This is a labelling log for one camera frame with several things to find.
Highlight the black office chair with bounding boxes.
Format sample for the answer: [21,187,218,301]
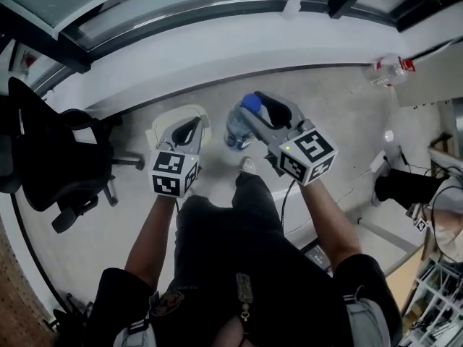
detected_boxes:
[0,77,146,235]

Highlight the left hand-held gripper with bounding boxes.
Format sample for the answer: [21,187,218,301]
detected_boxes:
[148,116,204,199]

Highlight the framed picture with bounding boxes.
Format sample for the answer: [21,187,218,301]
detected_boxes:
[8,40,41,76]

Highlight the clear plastic trash bottle blue cap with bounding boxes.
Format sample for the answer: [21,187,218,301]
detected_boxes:
[224,93,263,153]

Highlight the white power strip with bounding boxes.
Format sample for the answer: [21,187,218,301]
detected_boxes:
[368,150,388,174]

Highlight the person's left forearm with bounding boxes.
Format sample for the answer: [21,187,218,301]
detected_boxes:
[124,192,182,289]

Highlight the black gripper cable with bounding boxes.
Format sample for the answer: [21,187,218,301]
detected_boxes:
[279,178,302,239]

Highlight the person's light shoe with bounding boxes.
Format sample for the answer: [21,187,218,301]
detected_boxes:
[239,156,258,175]

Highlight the white spray bottle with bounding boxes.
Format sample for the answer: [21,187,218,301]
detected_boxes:
[281,0,305,22]

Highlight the person's black shirt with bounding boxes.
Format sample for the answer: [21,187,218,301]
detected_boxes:
[86,229,404,347]

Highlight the person's right forearm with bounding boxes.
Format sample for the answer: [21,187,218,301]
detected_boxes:
[299,179,363,271]

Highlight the person's black trousers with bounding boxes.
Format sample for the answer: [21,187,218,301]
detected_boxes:
[175,171,290,267]

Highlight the white metal wire rack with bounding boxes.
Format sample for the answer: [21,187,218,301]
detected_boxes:
[400,257,463,347]

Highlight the metal pendant keychain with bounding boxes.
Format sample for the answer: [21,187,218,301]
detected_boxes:
[235,272,255,322]

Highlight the large clear bottle red cap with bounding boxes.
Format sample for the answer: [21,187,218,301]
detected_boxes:
[364,53,417,88]

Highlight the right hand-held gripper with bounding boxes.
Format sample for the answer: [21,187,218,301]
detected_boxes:
[239,90,339,187]

